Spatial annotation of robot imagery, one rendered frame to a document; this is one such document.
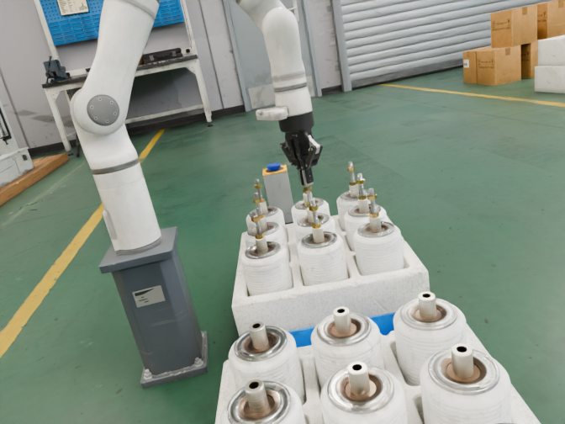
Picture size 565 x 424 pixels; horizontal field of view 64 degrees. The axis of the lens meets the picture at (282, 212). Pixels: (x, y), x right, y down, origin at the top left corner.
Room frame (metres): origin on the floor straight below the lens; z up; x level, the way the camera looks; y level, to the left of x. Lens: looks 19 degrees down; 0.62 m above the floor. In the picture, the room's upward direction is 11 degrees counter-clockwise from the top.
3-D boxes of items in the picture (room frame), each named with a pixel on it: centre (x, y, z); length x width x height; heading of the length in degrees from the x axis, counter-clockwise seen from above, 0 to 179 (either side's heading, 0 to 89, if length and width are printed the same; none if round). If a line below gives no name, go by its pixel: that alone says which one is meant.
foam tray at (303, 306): (0.97, -0.07, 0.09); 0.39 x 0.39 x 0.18; 88
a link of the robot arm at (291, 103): (0.96, -0.05, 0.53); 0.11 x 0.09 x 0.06; 121
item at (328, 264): (0.85, -0.06, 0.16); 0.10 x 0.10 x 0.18
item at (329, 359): (0.53, -0.05, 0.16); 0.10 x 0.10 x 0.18
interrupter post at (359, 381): (0.41, -0.05, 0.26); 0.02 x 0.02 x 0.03
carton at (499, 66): (4.15, -2.17, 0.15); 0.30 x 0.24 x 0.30; 4
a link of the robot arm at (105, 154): (0.90, 0.31, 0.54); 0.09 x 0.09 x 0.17; 28
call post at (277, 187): (1.26, 0.00, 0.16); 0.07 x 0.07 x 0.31; 88
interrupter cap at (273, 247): (0.85, 0.06, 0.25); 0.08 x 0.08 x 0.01
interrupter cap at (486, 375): (0.41, -0.17, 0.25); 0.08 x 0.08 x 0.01
